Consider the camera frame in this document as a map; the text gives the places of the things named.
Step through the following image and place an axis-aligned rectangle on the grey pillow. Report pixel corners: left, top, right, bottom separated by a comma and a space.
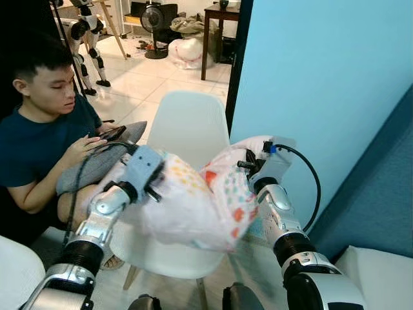
57, 121, 148, 196

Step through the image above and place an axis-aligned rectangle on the white plastic chair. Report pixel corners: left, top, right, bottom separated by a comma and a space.
110, 90, 231, 309

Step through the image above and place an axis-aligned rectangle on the black smartphone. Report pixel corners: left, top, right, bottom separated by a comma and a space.
97, 126, 127, 142

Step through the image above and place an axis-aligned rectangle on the black left robot leg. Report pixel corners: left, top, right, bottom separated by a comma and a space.
128, 294, 162, 310

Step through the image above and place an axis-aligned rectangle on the black robot leg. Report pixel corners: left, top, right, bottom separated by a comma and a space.
128, 294, 162, 310
223, 282, 265, 310

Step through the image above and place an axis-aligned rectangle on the white plastic bag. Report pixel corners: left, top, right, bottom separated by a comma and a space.
168, 36, 206, 70

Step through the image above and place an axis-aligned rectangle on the dark teal upholstered headboard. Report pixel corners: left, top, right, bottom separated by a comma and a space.
310, 87, 413, 260

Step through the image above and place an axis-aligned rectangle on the man in dark blue shirt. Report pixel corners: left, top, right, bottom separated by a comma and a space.
0, 39, 149, 271

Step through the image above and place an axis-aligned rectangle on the black right robot leg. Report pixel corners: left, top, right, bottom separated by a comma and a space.
223, 282, 265, 310

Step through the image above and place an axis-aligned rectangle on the olive cloth pile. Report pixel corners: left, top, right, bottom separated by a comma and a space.
171, 16, 206, 37

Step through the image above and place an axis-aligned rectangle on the dark wooden table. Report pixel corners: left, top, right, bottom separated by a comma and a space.
201, 2, 241, 81

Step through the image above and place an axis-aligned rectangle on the black standing fan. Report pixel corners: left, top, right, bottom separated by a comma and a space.
140, 5, 170, 60

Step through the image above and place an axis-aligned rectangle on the white cushion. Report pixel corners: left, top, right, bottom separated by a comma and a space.
0, 236, 46, 310

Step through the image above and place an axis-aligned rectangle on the white and black humanoid robot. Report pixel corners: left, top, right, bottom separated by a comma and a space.
68, 0, 112, 96

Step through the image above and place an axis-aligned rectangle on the black stand pole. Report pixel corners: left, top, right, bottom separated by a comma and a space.
50, 0, 88, 98

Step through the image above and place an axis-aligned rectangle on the white bed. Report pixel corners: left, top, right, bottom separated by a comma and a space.
336, 245, 413, 310

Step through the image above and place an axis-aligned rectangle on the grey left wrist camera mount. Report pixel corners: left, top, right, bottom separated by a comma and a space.
121, 145, 166, 194

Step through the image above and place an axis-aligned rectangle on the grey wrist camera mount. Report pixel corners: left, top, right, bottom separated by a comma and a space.
248, 143, 292, 189
121, 145, 166, 194

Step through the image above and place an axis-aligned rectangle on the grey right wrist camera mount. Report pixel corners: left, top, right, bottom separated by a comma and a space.
248, 143, 292, 189

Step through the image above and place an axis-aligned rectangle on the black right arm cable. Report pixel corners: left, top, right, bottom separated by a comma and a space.
274, 143, 322, 233

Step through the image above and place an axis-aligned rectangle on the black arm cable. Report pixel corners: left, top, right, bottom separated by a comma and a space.
63, 142, 139, 247
274, 143, 322, 233

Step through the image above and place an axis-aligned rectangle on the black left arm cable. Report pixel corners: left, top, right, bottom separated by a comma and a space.
63, 142, 139, 247

